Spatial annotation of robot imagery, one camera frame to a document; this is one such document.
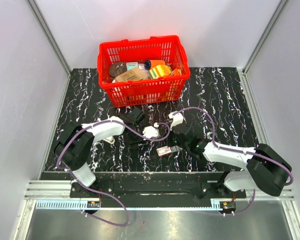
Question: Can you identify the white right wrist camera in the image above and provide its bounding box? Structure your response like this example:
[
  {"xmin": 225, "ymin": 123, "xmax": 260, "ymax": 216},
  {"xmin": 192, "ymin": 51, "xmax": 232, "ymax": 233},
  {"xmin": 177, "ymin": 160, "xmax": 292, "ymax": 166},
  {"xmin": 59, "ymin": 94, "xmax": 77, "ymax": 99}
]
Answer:
[{"xmin": 168, "ymin": 111, "xmax": 184, "ymax": 129}]

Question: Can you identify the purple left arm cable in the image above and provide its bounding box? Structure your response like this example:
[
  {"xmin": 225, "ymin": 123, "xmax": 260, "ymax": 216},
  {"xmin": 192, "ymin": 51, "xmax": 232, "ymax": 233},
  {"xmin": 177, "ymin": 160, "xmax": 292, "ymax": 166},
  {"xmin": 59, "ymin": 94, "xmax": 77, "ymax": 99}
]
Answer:
[{"xmin": 56, "ymin": 119, "xmax": 171, "ymax": 227}]

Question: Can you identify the red white staple box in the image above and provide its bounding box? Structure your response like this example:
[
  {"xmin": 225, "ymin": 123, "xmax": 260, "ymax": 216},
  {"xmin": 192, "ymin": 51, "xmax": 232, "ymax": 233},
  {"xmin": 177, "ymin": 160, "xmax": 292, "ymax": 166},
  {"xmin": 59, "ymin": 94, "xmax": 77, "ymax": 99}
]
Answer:
[{"xmin": 157, "ymin": 145, "xmax": 182, "ymax": 157}]

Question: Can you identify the brown cardboard box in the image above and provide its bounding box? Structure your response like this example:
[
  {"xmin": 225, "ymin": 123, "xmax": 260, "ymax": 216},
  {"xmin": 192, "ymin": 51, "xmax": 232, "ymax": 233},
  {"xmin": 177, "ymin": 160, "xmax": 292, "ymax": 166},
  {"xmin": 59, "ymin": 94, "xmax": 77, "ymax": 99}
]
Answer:
[{"xmin": 112, "ymin": 67, "xmax": 148, "ymax": 83}]

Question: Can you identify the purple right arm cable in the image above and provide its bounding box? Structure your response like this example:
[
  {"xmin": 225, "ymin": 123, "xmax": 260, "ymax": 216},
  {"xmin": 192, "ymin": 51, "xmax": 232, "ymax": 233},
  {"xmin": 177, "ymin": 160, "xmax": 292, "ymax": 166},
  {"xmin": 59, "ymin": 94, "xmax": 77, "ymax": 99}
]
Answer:
[{"xmin": 173, "ymin": 106, "xmax": 295, "ymax": 216}]

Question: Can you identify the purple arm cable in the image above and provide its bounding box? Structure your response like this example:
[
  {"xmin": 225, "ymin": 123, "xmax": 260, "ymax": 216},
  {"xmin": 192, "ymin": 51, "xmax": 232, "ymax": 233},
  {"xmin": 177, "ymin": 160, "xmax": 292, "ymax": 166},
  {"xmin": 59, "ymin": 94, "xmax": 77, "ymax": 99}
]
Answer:
[
  {"xmin": 56, "ymin": 119, "xmax": 171, "ymax": 227},
  {"xmin": 173, "ymin": 106, "xmax": 295, "ymax": 216}
]

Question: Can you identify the yellow green sponge pack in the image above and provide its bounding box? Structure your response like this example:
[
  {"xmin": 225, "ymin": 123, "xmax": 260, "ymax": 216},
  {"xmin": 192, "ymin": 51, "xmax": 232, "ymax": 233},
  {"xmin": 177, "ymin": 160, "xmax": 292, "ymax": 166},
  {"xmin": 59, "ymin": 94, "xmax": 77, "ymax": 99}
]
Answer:
[{"xmin": 149, "ymin": 64, "xmax": 172, "ymax": 79}]

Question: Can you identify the red plastic basket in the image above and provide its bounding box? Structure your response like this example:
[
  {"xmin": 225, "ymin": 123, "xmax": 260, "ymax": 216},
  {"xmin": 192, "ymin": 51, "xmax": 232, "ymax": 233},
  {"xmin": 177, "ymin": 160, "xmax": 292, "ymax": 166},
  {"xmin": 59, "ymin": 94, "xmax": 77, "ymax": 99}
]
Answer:
[{"xmin": 97, "ymin": 35, "xmax": 190, "ymax": 107}]

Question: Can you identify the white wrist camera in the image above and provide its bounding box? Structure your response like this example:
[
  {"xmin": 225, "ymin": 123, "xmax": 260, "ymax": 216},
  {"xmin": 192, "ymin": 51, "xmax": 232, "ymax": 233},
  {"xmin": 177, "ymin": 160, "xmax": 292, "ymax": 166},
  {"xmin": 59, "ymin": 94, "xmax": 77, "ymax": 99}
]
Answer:
[
  {"xmin": 142, "ymin": 122, "xmax": 160, "ymax": 140},
  {"xmin": 168, "ymin": 111, "xmax": 184, "ymax": 129}
]

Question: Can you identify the orange snack packet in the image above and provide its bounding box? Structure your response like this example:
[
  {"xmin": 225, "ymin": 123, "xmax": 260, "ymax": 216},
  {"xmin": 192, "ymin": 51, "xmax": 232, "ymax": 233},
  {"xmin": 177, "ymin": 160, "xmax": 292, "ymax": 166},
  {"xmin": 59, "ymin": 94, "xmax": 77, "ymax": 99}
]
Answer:
[{"xmin": 170, "ymin": 68, "xmax": 182, "ymax": 76}]

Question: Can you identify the orange cylindrical can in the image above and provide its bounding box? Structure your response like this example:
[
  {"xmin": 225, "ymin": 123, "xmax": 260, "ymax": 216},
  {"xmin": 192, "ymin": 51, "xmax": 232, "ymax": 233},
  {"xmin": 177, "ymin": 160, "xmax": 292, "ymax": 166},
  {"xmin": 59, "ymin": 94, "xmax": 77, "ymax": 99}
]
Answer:
[{"xmin": 144, "ymin": 59, "xmax": 166, "ymax": 70}]

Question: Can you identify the brown round cookie pack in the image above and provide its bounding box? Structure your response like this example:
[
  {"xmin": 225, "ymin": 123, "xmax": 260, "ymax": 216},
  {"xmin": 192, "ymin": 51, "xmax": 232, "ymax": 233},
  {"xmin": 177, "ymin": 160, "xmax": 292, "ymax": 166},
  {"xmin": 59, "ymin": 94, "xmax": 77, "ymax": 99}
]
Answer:
[{"xmin": 108, "ymin": 61, "xmax": 127, "ymax": 78}]

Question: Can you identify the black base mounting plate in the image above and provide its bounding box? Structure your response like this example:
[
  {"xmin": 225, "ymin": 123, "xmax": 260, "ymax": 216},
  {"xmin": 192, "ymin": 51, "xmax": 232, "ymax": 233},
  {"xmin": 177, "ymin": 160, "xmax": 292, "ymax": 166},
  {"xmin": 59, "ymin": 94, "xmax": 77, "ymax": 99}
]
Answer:
[{"xmin": 69, "ymin": 172, "xmax": 247, "ymax": 210}]

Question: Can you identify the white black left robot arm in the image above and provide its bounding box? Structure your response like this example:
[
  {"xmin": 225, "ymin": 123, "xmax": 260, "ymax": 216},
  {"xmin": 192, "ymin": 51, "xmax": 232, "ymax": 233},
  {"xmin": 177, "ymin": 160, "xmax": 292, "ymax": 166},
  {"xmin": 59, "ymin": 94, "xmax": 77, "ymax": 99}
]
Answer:
[{"xmin": 53, "ymin": 107, "xmax": 145, "ymax": 198}]

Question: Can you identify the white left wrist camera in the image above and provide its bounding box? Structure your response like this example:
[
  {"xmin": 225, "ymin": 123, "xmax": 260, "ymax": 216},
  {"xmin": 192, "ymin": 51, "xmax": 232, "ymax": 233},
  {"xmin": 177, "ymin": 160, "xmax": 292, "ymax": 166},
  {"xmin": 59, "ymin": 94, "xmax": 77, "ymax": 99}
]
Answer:
[{"xmin": 142, "ymin": 122, "xmax": 160, "ymax": 140}]

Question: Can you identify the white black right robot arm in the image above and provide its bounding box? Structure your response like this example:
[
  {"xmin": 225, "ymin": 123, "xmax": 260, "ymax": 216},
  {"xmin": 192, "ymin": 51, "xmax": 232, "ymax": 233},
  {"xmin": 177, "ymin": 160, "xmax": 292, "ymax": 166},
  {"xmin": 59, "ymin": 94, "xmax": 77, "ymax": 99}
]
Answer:
[{"xmin": 168, "ymin": 123, "xmax": 292, "ymax": 198}]

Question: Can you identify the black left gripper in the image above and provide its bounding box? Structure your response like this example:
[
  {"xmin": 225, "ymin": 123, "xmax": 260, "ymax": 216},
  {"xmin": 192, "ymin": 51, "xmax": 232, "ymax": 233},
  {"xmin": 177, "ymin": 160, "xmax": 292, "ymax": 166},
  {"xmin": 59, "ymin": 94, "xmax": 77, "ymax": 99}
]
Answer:
[{"xmin": 127, "ymin": 126, "xmax": 149, "ymax": 149}]

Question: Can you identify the teal white small box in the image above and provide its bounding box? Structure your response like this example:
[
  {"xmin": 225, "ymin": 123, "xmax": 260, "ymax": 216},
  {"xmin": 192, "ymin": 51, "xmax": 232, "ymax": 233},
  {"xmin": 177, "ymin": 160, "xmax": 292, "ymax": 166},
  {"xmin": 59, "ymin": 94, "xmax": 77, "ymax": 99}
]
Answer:
[{"xmin": 126, "ymin": 62, "xmax": 139, "ymax": 71}]

